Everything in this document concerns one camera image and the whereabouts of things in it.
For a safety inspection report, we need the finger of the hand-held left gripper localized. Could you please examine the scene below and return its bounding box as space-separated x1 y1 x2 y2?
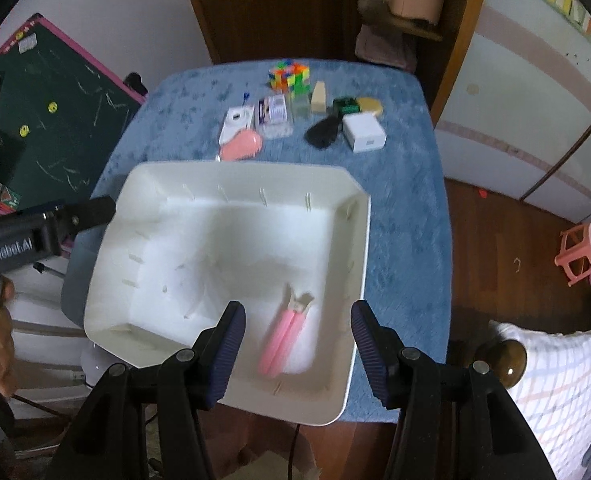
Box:
58 196 117 236

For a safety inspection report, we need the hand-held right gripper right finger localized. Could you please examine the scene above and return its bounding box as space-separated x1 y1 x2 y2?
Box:
350 300 559 480

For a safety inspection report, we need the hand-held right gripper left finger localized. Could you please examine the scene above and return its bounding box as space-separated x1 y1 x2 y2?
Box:
45 301 248 480

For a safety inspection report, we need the pink clip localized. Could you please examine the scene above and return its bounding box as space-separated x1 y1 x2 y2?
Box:
258 285 315 378

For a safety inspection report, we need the white plastic bin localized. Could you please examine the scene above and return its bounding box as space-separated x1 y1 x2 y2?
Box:
84 161 372 427

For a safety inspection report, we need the pink hair brush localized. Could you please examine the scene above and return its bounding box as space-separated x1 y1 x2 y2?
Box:
218 129 264 162

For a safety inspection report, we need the white device box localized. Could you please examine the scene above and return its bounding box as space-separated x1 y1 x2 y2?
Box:
219 105 256 143

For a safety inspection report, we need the clear case with label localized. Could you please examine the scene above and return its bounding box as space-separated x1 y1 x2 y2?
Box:
258 94 294 140

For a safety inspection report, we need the white square box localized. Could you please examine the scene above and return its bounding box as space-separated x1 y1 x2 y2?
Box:
343 112 387 154

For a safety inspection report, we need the multicoloured puzzle cube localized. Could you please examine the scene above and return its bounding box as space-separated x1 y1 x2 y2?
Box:
268 60 312 95

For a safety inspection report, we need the dark green block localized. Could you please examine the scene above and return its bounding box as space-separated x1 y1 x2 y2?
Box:
332 96 360 117

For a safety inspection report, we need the person's left hand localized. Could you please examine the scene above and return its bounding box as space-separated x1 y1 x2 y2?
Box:
0 280 17 397

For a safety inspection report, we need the white cabinet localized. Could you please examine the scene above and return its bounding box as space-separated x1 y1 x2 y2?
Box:
2 255 96 403

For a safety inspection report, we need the pink framed chalkboard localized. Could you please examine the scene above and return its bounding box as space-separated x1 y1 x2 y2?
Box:
0 14 146 211

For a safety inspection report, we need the black easel knob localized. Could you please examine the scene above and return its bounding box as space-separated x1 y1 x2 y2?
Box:
125 72 148 106

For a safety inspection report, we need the brown round knob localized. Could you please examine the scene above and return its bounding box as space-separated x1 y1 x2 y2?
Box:
495 340 527 388

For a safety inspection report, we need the blue tablecloth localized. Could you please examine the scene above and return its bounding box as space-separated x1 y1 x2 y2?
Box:
62 57 453 423

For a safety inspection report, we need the checkered cloth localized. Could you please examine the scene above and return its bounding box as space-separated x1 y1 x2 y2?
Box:
488 320 591 480

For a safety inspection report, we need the pink plastic stool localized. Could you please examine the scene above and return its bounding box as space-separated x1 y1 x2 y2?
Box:
555 222 591 287

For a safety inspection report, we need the small clear plastic box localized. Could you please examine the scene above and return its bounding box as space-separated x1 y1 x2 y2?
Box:
290 92 312 121

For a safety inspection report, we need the beige wedge sponge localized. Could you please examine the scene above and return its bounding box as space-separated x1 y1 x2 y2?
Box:
310 81 329 112

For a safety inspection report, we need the brown wooden door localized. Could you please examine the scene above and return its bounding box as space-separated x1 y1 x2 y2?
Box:
178 0 356 66

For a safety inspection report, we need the white wardrobe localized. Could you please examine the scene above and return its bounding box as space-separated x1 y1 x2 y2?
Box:
435 0 591 231

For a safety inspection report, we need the pink folded cloth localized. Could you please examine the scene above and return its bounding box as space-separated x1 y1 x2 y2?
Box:
354 25 419 72

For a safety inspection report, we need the wooden shelf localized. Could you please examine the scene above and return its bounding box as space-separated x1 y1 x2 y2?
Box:
358 0 443 41

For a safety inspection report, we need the black cable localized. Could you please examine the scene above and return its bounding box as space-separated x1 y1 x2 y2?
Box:
289 422 300 480

